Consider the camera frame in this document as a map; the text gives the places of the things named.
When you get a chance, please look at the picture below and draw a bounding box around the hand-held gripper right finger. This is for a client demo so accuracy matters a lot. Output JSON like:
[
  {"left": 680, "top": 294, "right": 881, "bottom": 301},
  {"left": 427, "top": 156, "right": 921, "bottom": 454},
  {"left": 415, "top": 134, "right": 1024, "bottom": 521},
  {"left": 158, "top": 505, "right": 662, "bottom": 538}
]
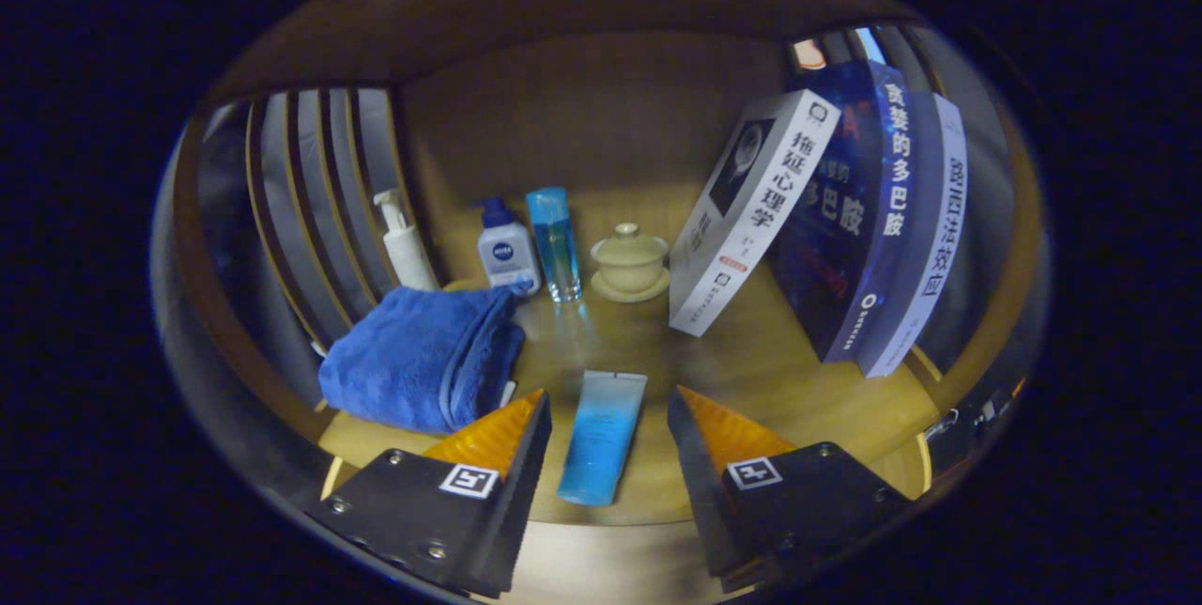
[{"left": 667, "top": 385, "right": 914, "bottom": 592}]

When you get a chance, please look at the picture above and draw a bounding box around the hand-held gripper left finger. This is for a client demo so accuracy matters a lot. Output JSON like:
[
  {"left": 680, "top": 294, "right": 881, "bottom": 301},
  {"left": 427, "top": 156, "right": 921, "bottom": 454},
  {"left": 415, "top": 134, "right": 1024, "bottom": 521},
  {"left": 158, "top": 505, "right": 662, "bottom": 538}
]
[{"left": 305, "top": 388, "right": 553, "bottom": 599}]

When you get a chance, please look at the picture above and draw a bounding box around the blue squeeze tube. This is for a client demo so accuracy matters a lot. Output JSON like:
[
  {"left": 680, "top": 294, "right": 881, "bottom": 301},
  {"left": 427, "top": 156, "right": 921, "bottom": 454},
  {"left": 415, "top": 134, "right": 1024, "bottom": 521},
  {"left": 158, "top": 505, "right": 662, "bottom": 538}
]
[{"left": 556, "top": 370, "right": 649, "bottom": 506}]

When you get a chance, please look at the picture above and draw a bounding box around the wooden countertop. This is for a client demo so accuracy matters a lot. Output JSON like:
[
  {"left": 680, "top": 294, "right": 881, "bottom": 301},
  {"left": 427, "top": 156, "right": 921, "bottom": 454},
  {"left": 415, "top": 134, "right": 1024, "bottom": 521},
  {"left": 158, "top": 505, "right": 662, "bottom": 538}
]
[{"left": 319, "top": 182, "right": 945, "bottom": 531}]

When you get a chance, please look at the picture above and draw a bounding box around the wooden cabinet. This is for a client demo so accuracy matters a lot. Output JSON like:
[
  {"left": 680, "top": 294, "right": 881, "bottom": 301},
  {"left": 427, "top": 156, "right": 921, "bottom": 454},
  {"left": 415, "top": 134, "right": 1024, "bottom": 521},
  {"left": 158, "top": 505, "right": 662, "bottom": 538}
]
[{"left": 155, "top": 0, "right": 1048, "bottom": 531}]

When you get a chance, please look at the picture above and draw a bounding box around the blue folded towel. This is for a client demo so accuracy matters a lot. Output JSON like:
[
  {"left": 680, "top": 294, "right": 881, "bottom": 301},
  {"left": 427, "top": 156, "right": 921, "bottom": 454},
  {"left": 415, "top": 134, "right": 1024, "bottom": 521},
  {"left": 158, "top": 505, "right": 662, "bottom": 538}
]
[{"left": 317, "top": 281, "right": 529, "bottom": 437}]

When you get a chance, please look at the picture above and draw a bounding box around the beige lidded teacup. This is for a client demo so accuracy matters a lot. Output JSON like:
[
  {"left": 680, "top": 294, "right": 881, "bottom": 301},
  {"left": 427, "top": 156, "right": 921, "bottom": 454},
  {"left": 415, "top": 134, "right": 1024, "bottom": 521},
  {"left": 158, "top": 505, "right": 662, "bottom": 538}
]
[{"left": 589, "top": 222, "right": 671, "bottom": 304}]

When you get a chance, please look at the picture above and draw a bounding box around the white bottle with blue cap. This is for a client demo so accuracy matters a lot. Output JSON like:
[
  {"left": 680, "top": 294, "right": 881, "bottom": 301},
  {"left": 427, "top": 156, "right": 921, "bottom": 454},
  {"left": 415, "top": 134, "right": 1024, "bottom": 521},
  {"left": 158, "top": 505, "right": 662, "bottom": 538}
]
[{"left": 474, "top": 197, "right": 543, "bottom": 297}]

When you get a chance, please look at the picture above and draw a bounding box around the clear blue bottle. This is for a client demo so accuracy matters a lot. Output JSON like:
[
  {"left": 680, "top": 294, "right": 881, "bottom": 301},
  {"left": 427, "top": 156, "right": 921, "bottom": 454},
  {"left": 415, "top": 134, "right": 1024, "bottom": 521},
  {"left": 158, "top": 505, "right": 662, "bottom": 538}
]
[{"left": 525, "top": 187, "right": 583, "bottom": 303}]

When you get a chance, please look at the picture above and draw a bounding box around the white pump bottle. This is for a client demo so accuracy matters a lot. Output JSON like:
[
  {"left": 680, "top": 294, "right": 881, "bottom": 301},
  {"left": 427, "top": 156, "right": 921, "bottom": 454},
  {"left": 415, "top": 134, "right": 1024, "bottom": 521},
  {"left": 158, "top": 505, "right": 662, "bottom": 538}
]
[{"left": 373, "top": 189, "right": 440, "bottom": 293}]

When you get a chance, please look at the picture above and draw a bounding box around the white book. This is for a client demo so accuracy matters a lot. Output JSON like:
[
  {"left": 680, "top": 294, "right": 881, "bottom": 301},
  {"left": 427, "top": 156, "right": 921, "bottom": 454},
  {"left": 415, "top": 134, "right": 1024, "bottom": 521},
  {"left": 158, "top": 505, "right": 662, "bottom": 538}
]
[{"left": 668, "top": 88, "right": 842, "bottom": 338}]

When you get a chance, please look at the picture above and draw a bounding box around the dark blue book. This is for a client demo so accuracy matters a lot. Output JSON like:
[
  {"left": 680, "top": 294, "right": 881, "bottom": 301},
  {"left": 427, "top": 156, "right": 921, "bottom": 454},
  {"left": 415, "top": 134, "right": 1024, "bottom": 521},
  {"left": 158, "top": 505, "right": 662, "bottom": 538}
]
[{"left": 770, "top": 58, "right": 914, "bottom": 365}]

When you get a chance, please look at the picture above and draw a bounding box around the pale grey-blue book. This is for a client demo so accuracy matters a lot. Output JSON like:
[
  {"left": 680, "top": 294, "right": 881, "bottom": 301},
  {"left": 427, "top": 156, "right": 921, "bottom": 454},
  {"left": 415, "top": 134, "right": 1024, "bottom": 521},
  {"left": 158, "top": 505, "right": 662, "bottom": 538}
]
[{"left": 855, "top": 90, "right": 969, "bottom": 380}]

